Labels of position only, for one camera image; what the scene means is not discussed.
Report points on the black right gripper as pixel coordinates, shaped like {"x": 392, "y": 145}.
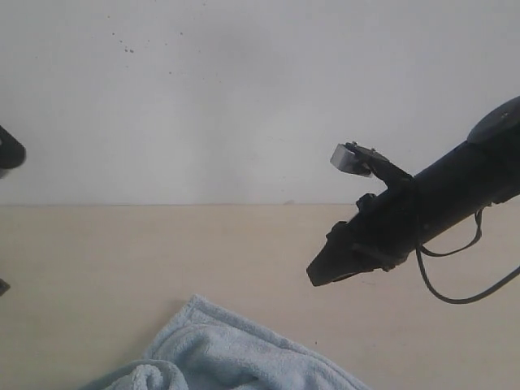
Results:
{"x": 379, "y": 236}

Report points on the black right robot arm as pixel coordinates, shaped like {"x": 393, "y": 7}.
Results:
{"x": 482, "y": 170}

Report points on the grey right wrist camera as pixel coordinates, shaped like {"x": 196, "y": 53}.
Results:
{"x": 346, "y": 161}

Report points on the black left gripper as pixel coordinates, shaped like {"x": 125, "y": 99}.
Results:
{"x": 4, "y": 287}

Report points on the light blue fluffy towel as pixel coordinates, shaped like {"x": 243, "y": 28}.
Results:
{"x": 205, "y": 346}

